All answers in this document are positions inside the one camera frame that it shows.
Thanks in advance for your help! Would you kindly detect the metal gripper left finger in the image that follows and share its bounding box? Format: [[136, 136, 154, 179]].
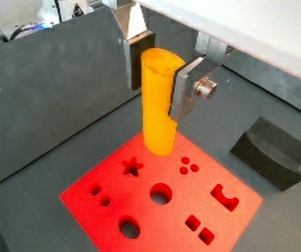
[[112, 1, 154, 91]]

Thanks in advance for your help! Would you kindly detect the black curved block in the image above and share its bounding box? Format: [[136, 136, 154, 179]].
[[231, 117, 301, 191]]

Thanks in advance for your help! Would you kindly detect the yellow oval peg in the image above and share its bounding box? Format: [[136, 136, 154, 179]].
[[140, 48, 185, 157]]

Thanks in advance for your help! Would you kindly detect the grey wall panel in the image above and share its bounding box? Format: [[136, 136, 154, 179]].
[[0, 7, 136, 182]]

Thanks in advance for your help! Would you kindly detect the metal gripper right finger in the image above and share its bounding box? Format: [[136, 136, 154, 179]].
[[169, 32, 235, 122]]

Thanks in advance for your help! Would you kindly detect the aluminium frame with cable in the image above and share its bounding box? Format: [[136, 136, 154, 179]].
[[0, 0, 102, 43]]

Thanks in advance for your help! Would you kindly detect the red shape sorting board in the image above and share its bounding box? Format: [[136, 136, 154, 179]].
[[59, 134, 263, 252]]

